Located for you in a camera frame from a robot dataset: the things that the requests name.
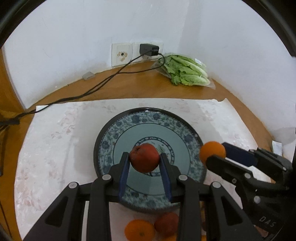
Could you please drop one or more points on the bagged green lettuce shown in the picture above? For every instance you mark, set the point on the bagged green lettuce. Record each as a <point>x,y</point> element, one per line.
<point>183,70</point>

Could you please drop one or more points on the white paper packet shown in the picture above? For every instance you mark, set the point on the white paper packet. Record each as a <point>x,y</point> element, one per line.
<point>277,148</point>

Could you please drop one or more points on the small grey block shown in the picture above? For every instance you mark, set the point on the small grey block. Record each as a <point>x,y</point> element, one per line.
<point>89,75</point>

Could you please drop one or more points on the red apple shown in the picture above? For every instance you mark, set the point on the red apple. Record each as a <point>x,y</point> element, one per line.
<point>144,158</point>
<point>166,225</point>

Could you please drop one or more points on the large front orange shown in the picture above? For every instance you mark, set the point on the large front orange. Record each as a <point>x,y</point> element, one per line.
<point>211,148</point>

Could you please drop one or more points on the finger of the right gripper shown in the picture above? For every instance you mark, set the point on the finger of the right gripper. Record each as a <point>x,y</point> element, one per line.
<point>242,178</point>
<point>274,166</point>

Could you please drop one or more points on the white wall outlet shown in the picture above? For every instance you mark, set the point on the white wall outlet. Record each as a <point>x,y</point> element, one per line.
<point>136,53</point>

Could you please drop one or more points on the pink floral tablecloth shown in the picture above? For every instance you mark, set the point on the pink floral tablecloth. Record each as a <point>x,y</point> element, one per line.
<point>80,141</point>

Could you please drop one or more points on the white wall socket plate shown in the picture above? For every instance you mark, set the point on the white wall socket plate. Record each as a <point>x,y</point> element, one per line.
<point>121,53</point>

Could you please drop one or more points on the blue white patterned plate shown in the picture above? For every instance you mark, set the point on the blue white patterned plate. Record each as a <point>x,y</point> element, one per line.
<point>145,134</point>

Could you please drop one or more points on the black power adapter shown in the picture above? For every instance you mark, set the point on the black power adapter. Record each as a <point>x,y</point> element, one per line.
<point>148,50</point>

